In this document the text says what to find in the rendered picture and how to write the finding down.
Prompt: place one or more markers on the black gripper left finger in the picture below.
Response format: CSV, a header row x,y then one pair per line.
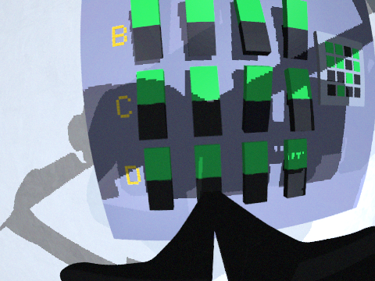
x,y
187,257

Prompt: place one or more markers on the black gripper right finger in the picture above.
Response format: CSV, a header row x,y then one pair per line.
x,y
252,250

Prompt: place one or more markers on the pale blue switch panel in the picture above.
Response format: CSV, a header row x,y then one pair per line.
x,y
271,102

